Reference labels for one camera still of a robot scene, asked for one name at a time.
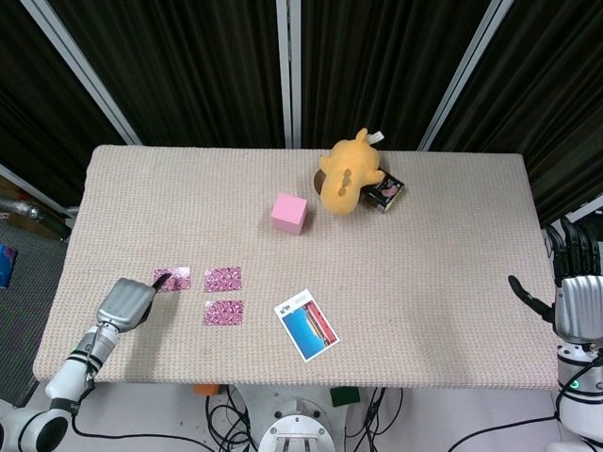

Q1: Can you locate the black curtain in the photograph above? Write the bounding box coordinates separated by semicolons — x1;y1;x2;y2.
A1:
432;0;603;227
46;0;286;148
301;0;496;152
0;0;128;208

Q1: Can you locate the pink cube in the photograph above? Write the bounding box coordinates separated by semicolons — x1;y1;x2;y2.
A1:
270;192;309;235

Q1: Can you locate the beige woven tablecloth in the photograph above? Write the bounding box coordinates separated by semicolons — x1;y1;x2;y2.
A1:
33;143;560;392

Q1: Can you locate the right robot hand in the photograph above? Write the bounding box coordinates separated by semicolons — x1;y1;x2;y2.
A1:
507;217;603;344

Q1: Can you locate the black printed box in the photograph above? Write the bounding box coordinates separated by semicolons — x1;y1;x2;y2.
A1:
365;169;406;215

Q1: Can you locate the blue packet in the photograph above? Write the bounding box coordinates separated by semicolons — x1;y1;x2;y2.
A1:
0;243;19;290

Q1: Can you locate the black cable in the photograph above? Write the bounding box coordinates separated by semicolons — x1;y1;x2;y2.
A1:
447;413;562;452
70;409;218;452

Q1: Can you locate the green button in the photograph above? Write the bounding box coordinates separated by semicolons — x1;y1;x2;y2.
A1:
329;386;362;409

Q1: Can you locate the grey metal frame post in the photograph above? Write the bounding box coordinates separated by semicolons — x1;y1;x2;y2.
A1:
21;0;142;146
275;0;302;150
416;0;519;152
560;195;603;222
0;162;79;218

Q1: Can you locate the silver foil duct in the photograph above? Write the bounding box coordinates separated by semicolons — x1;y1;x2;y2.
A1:
0;195;72;241

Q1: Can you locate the blue and red postcard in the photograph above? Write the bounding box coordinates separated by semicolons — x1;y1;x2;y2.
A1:
273;288;340;363

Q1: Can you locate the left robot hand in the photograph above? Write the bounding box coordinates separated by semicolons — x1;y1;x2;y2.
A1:
95;272;173;335

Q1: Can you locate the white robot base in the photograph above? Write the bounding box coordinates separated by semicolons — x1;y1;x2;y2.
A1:
257;395;349;452

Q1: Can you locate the yellow plush toy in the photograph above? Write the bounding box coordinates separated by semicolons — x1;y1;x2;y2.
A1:
318;127;386;217

